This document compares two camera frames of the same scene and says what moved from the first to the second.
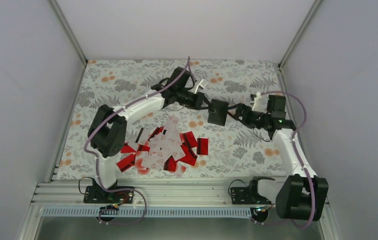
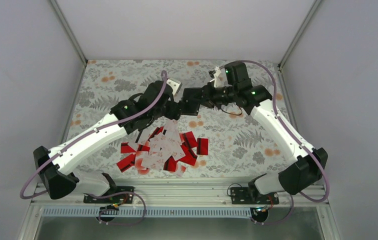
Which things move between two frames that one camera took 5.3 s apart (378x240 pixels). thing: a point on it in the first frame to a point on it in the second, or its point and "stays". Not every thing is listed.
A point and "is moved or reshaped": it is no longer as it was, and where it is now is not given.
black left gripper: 197,103 to 175,111
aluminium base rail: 158,194 stays
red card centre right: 189,139 stays
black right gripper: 240,107 to 207,94
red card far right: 202,146 stays
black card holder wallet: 217,112 is moved or reshaped
